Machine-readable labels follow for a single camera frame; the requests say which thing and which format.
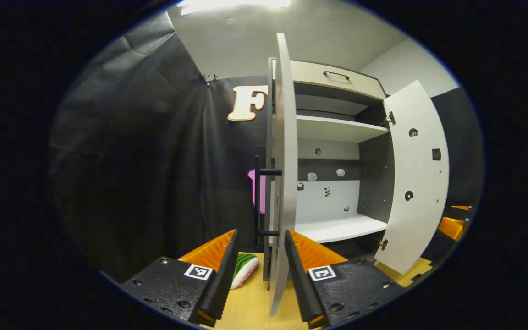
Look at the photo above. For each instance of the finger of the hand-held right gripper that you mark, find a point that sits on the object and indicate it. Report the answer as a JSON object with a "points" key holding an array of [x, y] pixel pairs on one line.
{"points": [[462, 207], [452, 228]]}

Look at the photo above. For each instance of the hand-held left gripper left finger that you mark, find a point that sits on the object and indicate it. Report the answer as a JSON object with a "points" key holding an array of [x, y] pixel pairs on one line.
{"points": [[225, 284]]}

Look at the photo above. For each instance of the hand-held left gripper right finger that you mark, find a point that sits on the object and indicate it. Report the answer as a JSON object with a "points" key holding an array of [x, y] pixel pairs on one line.
{"points": [[298, 284]]}

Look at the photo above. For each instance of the cabinet door with headphones sticker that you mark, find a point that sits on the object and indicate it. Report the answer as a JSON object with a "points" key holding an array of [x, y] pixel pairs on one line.
{"points": [[417, 183]]}

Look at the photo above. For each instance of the white double-door shoe cabinet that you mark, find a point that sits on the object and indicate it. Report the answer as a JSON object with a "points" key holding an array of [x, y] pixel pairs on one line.
{"points": [[376, 183]]}

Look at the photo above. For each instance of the cabinet door with camera sticker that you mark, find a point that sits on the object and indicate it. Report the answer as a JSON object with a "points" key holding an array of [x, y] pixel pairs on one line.
{"points": [[284, 137]]}

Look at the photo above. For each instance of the white cabinet shelf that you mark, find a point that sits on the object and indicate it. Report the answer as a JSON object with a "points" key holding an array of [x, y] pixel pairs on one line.
{"points": [[337, 128], [337, 228]]}

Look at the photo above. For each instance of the metal door hinge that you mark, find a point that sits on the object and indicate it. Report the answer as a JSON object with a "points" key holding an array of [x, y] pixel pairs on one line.
{"points": [[383, 244], [390, 118]]}

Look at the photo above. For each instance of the white cabinet drawer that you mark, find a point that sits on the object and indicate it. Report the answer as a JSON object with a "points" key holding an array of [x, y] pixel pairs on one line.
{"points": [[310, 73]]}

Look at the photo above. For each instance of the watermelon slice plush toy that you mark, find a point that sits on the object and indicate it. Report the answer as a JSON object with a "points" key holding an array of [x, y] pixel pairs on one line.
{"points": [[244, 270]]}

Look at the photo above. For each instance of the ceiling light panel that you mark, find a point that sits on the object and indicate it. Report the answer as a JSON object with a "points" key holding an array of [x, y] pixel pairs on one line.
{"points": [[236, 5]]}

